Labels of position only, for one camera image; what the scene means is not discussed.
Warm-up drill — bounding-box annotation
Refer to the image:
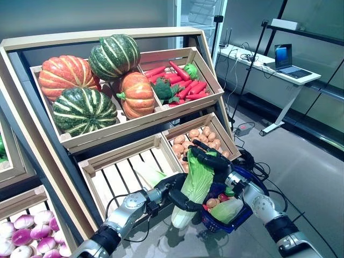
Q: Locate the coiled black cable bundle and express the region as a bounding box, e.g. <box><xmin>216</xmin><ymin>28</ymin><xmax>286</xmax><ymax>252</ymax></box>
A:
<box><xmin>232</xmin><ymin>149</ymin><xmax>288</xmax><ymax>216</ymax></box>

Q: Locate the green napa cabbage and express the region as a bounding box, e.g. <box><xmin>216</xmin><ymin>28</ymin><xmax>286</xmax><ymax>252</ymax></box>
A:
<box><xmin>133</xmin><ymin>162</ymin><xmax>169</xmax><ymax>189</ymax></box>
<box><xmin>171</xmin><ymin>149</ymin><xmax>224</xmax><ymax>229</ymax></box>
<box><xmin>210</xmin><ymin>197</ymin><xmax>244</xmax><ymax>224</ymax></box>

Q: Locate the dark green broccoli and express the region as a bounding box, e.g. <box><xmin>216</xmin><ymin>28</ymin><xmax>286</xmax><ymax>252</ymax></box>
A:
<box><xmin>150</xmin><ymin>77</ymin><xmax>183</xmax><ymax>104</ymax></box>

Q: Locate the purple white turnip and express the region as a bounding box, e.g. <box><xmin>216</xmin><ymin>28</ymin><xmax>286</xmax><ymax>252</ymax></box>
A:
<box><xmin>42</xmin><ymin>248</ymin><xmax>63</xmax><ymax>258</ymax></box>
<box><xmin>30</xmin><ymin>224</ymin><xmax>52</xmax><ymax>240</ymax></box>
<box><xmin>9</xmin><ymin>245</ymin><xmax>33</xmax><ymax>258</ymax></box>
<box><xmin>12</xmin><ymin>228</ymin><xmax>33</xmax><ymax>247</ymax></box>
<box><xmin>0</xmin><ymin>221</ymin><xmax>16</xmax><ymax>239</ymax></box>
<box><xmin>0</xmin><ymin>238</ymin><xmax>16</xmax><ymax>256</ymax></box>
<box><xmin>33</xmin><ymin>210</ymin><xmax>55</xmax><ymax>226</ymax></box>
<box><xmin>13</xmin><ymin>214</ymin><xmax>35</xmax><ymax>230</ymax></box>
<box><xmin>36</xmin><ymin>236</ymin><xmax>58</xmax><ymax>254</ymax></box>
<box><xmin>58</xmin><ymin>243</ymin><xmax>71</xmax><ymax>258</ymax></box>
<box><xmin>53</xmin><ymin>230</ymin><xmax>66</xmax><ymax>245</ymax></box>
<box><xmin>48</xmin><ymin>217</ymin><xmax>60</xmax><ymax>232</ymax></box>

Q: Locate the black router with antennas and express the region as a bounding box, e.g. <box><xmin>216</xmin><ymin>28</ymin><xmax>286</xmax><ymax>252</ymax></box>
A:
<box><xmin>219</xmin><ymin>26</ymin><xmax>234</xmax><ymax>49</ymax></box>

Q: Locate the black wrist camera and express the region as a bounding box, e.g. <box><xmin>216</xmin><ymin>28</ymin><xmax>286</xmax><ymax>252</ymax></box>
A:
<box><xmin>146</xmin><ymin>200</ymin><xmax>160</xmax><ymax>218</ymax></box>
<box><xmin>232</xmin><ymin>180</ymin><xmax>245</xmax><ymax>198</ymax></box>

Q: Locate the large orange ribbed pumpkin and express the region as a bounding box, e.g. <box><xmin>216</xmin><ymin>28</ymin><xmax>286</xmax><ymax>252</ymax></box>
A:
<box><xmin>38</xmin><ymin>55</ymin><xmax>102</xmax><ymax>102</ymax></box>

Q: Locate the grey power strip red switch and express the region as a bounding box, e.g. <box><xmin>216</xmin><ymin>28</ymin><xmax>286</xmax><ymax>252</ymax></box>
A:
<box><xmin>234</xmin><ymin>123</ymin><xmax>255</xmax><ymax>137</ymax></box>

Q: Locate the green striped pumpkin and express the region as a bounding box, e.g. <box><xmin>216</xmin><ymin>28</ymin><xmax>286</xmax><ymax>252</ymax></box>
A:
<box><xmin>52</xmin><ymin>87</ymin><xmax>118</xmax><ymax>138</ymax></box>
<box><xmin>88</xmin><ymin>34</ymin><xmax>141</xmax><ymax>82</ymax></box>

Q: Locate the open grey laptop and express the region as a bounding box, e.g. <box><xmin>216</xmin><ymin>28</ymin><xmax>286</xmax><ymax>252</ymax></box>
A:
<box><xmin>274</xmin><ymin>44</ymin><xmax>313</xmax><ymax>79</ymax></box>

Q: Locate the reddish wooden carrot crate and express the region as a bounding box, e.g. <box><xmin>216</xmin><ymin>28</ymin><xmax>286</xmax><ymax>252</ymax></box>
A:
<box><xmin>138</xmin><ymin>47</ymin><xmax>224</xmax><ymax>115</ymax></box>

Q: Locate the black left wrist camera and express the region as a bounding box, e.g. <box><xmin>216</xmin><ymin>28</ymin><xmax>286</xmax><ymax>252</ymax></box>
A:
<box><xmin>146</xmin><ymin>200</ymin><xmax>160</xmax><ymax>218</ymax></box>

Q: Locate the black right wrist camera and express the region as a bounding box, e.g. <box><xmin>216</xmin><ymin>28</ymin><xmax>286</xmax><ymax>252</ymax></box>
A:
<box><xmin>232</xmin><ymin>180</ymin><xmax>245</xmax><ymax>198</ymax></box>

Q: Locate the wide wooden pumpkin crate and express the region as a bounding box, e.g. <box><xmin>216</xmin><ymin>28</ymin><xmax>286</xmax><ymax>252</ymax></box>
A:
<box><xmin>29</xmin><ymin>58</ymin><xmax>164</xmax><ymax>154</ymax></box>

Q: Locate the wooden potato crate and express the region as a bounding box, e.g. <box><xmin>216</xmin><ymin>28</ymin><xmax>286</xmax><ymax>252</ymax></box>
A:
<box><xmin>161</xmin><ymin>112</ymin><xmax>242</xmax><ymax>175</ymax></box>

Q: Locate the dark purple eggplant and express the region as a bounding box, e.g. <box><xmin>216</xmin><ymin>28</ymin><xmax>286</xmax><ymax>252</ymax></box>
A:
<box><xmin>209</xmin><ymin>182</ymin><xmax>226</xmax><ymax>198</ymax></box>

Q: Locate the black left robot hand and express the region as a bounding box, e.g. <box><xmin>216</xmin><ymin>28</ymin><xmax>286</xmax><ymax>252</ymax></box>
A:
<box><xmin>154</xmin><ymin>173</ymin><xmax>204</xmax><ymax>213</ymax></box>

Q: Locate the blue plastic shopping basket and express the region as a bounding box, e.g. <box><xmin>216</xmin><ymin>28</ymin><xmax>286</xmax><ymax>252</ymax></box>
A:
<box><xmin>201</xmin><ymin>165</ymin><xmax>269</xmax><ymax>234</ymax></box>

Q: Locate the dark wall shelf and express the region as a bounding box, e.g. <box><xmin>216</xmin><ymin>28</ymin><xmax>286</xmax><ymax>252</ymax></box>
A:
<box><xmin>266</xmin><ymin>24</ymin><xmax>344</xmax><ymax>47</ymax></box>

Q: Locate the dark low wall rail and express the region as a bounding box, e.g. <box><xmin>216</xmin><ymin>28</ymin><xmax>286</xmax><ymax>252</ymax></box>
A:
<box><xmin>306</xmin><ymin>80</ymin><xmax>344</xmax><ymax>103</ymax></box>

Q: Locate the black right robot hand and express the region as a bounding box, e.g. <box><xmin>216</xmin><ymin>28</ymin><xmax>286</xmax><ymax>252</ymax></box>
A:
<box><xmin>188</xmin><ymin>139</ymin><xmax>233</xmax><ymax>180</ymax></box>

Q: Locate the flat white box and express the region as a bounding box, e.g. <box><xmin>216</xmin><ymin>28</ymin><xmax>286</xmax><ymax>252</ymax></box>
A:
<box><xmin>270</xmin><ymin>18</ymin><xmax>300</xmax><ymax>31</ymax></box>

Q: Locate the bright green vegetable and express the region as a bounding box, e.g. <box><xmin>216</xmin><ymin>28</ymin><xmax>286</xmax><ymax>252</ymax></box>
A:
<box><xmin>0</xmin><ymin>134</ymin><xmax>8</xmax><ymax>163</ymax></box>

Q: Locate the black leaning tripod stand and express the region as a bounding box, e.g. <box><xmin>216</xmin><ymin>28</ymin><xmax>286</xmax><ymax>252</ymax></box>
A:
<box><xmin>228</xmin><ymin>19</ymin><xmax>270</xmax><ymax>130</ymax></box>

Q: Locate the wooden greens crate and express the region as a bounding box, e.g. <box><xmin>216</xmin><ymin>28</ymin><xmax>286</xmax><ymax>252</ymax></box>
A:
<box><xmin>0</xmin><ymin>118</ymin><xmax>37</xmax><ymax>189</ymax></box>

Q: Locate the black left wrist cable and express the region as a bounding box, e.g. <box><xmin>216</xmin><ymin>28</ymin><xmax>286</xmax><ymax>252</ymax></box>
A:
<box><xmin>105</xmin><ymin>193</ymin><xmax>151</xmax><ymax>242</ymax></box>

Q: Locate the small orange pumpkin green stem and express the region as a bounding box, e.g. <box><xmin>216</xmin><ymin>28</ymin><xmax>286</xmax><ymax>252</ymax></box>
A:
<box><xmin>116</xmin><ymin>71</ymin><xmax>156</xmax><ymax>120</ymax></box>

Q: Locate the black straight sensor stand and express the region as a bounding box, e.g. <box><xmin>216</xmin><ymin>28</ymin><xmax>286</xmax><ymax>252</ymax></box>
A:
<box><xmin>210</xmin><ymin>15</ymin><xmax>224</xmax><ymax>59</ymax></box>

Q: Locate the white office desk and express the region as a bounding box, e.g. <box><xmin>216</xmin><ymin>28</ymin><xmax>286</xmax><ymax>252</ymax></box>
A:
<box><xmin>217</xmin><ymin>44</ymin><xmax>323</xmax><ymax>137</ymax></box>

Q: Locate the white desk cable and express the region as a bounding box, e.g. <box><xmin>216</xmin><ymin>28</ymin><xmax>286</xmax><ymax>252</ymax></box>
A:
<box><xmin>227</xmin><ymin>48</ymin><xmax>240</xmax><ymax>94</ymax></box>

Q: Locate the wooden vegetable display stand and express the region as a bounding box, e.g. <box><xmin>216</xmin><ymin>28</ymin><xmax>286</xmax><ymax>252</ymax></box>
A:
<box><xmin>0</xmin><ymin>26</ymin><xmax>234</xmax><ymax>258</ymax></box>

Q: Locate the slatted wooden cabbage crate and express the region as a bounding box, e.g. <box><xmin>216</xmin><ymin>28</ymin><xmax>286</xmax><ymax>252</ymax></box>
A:
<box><xmin>77</xmin><ymin>134</ymin><xmax>189</xmax><ymax>224</ymax></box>

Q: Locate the long black tether cable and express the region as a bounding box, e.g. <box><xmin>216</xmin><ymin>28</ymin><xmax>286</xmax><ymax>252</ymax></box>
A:
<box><xmin>264</xmin><ymin>177</ymin><xmax>340</xmax><ymax>258</ymax></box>

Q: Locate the black desk cable bundle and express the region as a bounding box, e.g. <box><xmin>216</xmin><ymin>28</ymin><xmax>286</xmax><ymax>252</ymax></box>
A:
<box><xmin>240</xmin><ymin>41</ymin><xmax>269</xmax><ymax>71</ymax></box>

